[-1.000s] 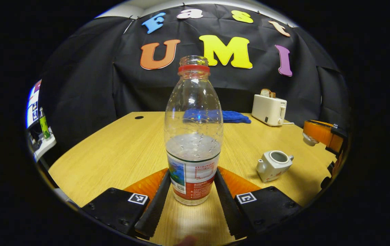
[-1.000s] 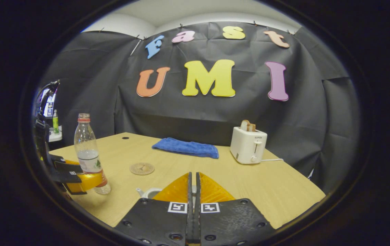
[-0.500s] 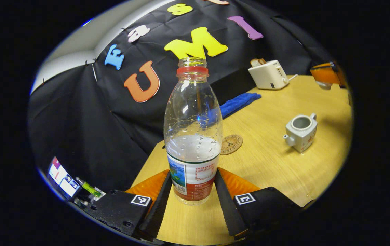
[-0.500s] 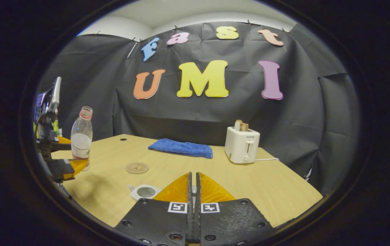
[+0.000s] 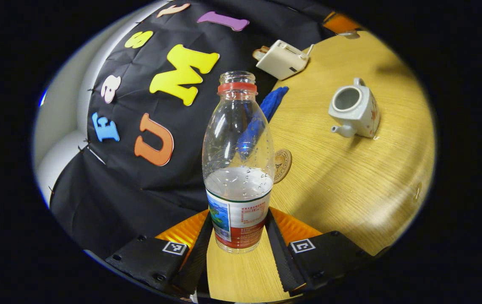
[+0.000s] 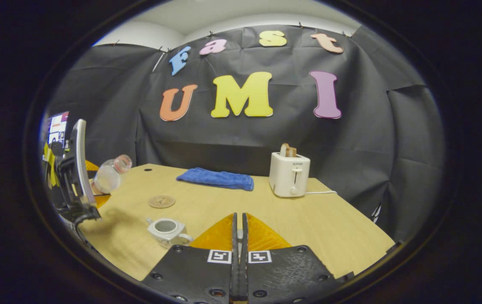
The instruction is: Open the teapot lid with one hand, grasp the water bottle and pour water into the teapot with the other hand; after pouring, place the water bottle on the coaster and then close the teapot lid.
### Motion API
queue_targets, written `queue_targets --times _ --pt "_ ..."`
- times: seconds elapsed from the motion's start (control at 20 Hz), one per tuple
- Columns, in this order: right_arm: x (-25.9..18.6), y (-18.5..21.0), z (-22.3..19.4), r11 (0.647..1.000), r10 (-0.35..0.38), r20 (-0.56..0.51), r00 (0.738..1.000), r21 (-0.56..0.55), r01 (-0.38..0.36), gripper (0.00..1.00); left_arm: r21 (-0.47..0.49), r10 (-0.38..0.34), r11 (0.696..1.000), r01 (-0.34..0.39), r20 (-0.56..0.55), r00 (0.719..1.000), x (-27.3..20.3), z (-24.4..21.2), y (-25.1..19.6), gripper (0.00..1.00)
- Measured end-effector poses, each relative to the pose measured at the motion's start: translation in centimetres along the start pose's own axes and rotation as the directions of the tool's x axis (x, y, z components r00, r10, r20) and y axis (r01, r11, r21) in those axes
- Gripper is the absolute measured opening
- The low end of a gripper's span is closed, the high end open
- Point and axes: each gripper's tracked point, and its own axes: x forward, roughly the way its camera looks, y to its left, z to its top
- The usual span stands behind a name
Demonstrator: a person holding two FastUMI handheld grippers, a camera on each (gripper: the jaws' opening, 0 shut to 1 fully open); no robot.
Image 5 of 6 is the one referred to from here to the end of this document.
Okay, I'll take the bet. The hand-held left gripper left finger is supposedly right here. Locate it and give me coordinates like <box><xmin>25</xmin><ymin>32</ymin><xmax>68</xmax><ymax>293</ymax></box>
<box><xmin>105</xmin><ymin>210</ymin><xmax>215</xmax><ymax>298</ymax></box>

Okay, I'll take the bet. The clear plastic water bottle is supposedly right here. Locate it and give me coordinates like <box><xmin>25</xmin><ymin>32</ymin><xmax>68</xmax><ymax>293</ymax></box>
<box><xmin>202</xmin><ymin>71</ymin><xmax>275</xmax><ymax>254</ymax></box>

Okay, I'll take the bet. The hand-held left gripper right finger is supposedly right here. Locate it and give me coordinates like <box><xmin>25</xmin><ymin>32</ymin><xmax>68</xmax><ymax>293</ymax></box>
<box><xmin>265</xmin><ymin>207</ymin><xmax>389</xmax><ymax>296</ymax></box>

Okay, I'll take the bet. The black backdrop cloth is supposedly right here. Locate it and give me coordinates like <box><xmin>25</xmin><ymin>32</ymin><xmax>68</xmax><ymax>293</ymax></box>
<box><xmin>49</xmin><ymin>0</ymin><xmax>351</xmax><ymax>262</ymax></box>

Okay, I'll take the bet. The white toaster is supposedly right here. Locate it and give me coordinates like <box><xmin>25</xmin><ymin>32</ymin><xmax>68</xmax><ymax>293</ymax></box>
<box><xmin>256</xmin><ymin>40</ymin><xmax>310</xmax><ymax>81</ymax></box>

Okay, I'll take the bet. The blue towel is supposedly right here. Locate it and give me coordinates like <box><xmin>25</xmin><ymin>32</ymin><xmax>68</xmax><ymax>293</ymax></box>
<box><xmin>260</xmin><ymin>86</ymin><xmax>289</xmax><ymax>124</ymax></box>

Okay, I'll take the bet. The round wooden coaster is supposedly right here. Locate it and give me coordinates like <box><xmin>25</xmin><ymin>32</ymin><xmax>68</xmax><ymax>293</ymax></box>
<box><xmin>273</xmin><ymin>149</ymin><xmax>292</xmax><ymax>185</ymax></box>

